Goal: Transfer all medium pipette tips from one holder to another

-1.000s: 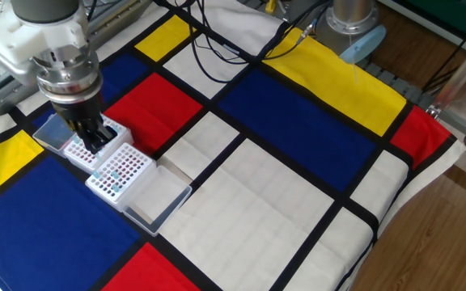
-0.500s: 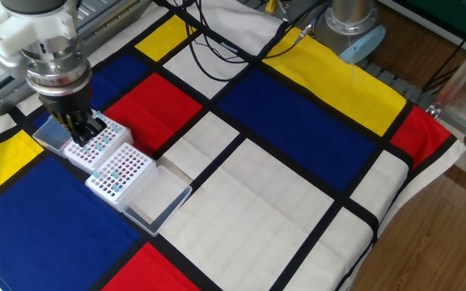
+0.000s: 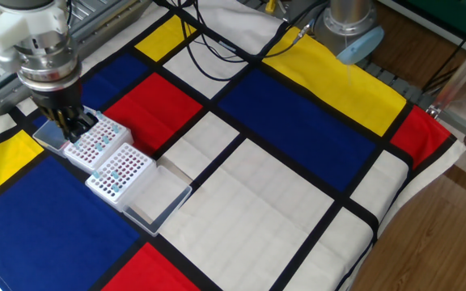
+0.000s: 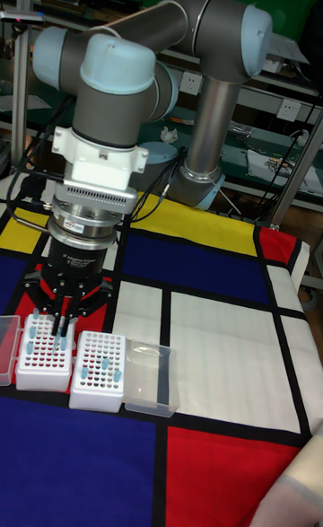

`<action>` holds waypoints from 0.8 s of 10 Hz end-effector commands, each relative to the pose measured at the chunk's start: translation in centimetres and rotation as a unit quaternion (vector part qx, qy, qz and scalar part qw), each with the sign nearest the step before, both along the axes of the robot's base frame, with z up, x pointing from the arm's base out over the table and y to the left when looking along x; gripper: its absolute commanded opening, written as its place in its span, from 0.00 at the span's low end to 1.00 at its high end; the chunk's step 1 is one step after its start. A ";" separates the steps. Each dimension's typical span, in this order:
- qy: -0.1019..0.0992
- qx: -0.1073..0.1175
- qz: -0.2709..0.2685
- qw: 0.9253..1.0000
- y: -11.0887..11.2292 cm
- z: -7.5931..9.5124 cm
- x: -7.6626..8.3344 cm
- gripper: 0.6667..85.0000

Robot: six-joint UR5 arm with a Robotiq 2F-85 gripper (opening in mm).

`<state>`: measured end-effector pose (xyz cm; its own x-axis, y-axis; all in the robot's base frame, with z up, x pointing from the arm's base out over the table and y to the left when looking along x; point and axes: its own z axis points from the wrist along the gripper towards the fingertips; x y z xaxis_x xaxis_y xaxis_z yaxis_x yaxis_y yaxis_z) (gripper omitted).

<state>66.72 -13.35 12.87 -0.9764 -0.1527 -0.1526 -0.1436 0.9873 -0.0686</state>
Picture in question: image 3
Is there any white thin cable tie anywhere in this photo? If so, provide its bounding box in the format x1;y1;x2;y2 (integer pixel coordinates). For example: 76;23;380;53
344;34;354;86

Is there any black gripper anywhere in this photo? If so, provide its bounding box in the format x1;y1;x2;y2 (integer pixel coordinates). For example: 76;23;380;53
30;78;100;144

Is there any aluminium profile frame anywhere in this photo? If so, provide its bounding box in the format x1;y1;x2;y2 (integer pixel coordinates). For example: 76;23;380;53
426;27;466;151

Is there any white pipette tip box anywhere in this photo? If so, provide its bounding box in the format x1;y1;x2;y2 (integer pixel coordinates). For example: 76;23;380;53
85;141;193;238
32;105;134;174

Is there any colour block tablecloth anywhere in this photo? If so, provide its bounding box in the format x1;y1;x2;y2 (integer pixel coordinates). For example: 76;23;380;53
0;0;466;291

